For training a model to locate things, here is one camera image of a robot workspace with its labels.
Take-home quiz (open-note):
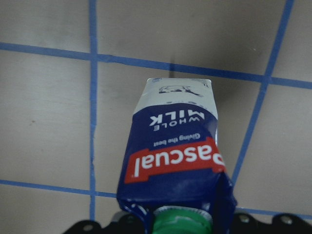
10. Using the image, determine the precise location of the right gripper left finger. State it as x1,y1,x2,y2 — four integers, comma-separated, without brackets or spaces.
63,214,145,234

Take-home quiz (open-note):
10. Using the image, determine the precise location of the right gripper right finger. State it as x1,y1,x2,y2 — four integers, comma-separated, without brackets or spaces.
221,212,312,234

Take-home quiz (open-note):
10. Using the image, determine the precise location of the blue white milk carton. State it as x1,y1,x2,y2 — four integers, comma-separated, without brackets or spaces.
117,78,237,234

